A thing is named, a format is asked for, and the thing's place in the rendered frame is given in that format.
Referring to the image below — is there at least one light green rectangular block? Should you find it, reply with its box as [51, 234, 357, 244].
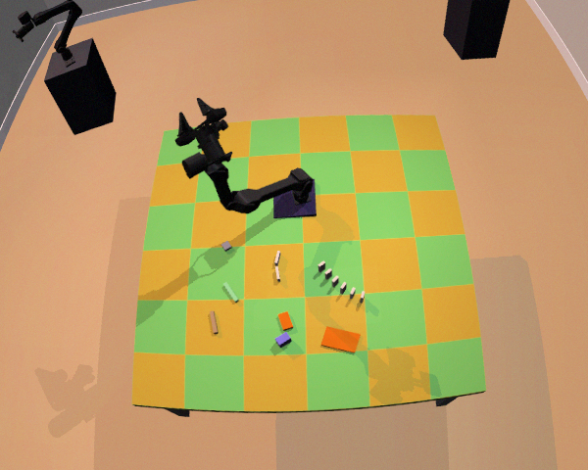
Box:
[223, 282, 239, 302]

